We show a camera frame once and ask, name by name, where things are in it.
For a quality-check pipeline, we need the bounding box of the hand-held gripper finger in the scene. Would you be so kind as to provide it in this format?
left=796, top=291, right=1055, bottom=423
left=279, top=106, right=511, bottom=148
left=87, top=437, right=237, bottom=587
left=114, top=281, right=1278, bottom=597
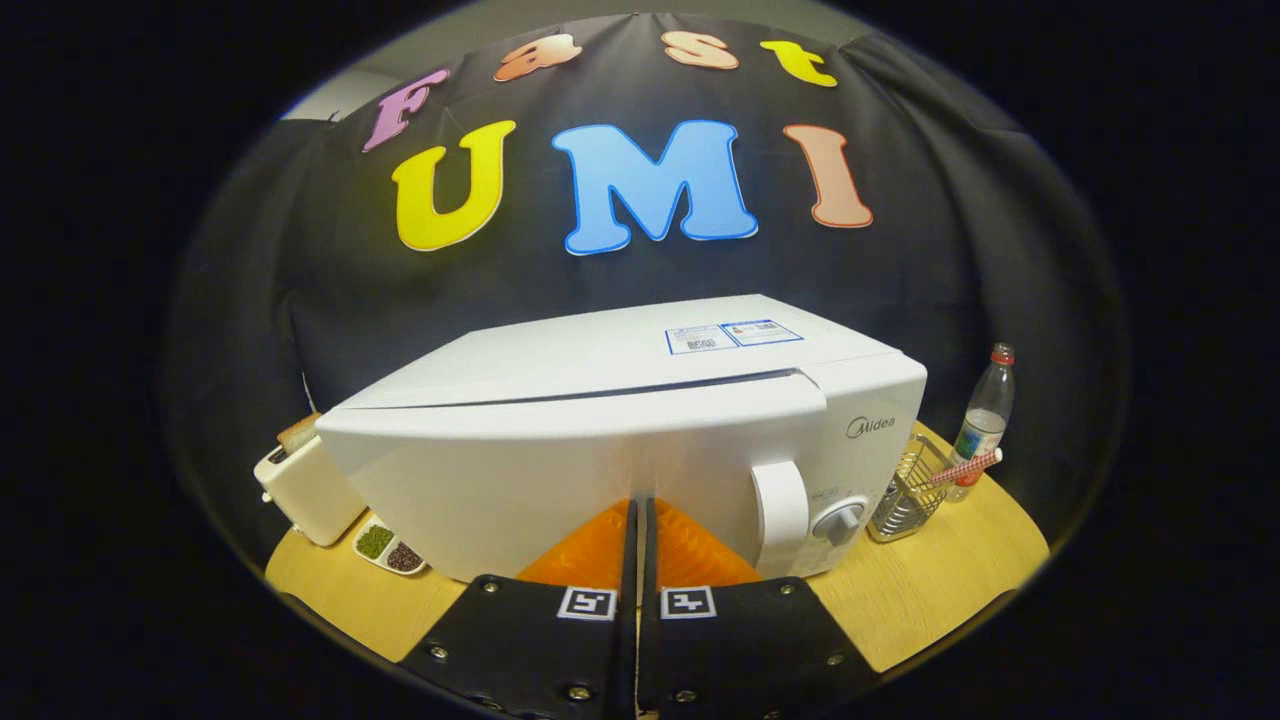
left=640, top=497, right=881, bottom=720
left=398, top=498, right=639, bottom=720

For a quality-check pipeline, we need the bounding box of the white toaster oven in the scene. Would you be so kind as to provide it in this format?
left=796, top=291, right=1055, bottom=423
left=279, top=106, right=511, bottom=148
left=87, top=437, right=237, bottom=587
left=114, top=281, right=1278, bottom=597
left=315, top=293, right=928, bottom=584

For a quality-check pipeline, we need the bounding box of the cream toaster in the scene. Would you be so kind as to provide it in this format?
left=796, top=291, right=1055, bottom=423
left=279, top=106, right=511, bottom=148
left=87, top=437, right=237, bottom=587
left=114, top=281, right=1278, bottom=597
left=253, top=430, right=369, bottom=548

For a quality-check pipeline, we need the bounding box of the white divided bean tray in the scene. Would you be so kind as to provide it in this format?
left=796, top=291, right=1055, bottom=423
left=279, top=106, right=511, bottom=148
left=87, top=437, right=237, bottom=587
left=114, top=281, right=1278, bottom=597
left=352, top=515, right=431, bottom=577

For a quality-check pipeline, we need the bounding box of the red checked straw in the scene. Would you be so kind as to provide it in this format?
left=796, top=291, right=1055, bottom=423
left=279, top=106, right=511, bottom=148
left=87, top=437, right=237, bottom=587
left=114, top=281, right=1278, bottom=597
left=928, top=447, right=1004, bottom=488

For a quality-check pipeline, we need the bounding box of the toast slice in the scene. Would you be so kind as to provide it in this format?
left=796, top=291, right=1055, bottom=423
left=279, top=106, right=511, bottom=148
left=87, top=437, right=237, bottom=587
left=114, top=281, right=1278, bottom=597
left=277, top=412, right=323, bottom=456

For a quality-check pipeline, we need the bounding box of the clear plastic water bottle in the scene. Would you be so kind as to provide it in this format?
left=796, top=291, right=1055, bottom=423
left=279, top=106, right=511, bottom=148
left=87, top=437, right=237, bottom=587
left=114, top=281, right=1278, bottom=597
left=945, top=342, right=1017, bottom=503

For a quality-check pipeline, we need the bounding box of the metal wire basket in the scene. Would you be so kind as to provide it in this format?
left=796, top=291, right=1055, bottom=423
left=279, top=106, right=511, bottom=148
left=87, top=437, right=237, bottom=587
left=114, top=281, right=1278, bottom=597
left=866, top=433, right=956, bottom=544

